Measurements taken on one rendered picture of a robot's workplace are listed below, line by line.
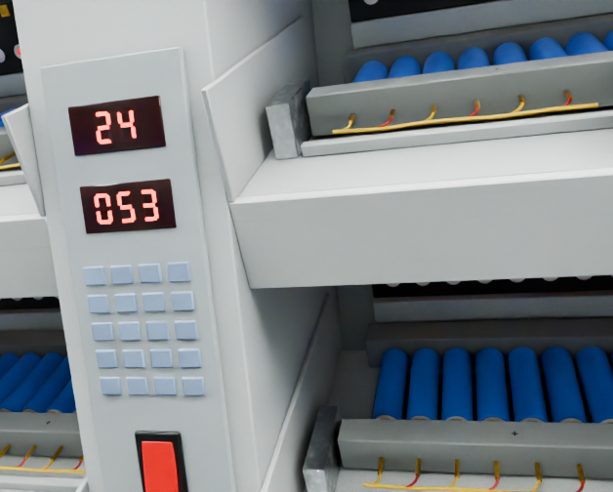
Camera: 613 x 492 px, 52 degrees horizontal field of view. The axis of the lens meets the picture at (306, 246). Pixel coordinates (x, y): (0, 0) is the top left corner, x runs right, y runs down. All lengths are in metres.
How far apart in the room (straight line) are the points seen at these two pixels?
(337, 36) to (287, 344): 0.23
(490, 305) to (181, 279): 0.23
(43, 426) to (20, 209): 0.16
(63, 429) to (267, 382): 0.17
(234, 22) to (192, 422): 0.19
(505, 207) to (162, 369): 0.17
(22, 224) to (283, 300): 0.14
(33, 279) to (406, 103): 0.21
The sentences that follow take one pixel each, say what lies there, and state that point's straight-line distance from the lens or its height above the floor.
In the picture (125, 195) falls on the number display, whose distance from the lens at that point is 0.30.
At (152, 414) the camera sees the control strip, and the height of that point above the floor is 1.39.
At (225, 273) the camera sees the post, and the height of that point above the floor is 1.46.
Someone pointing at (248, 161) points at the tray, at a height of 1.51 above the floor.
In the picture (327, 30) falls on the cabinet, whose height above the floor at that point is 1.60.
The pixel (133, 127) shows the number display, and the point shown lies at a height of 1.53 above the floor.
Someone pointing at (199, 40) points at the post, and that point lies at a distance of 0.28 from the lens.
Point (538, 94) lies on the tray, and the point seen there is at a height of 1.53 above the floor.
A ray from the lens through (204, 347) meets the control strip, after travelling 0.29.
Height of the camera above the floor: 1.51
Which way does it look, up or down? 8 degrees down
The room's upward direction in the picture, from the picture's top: 5 degrees counter-clockwise
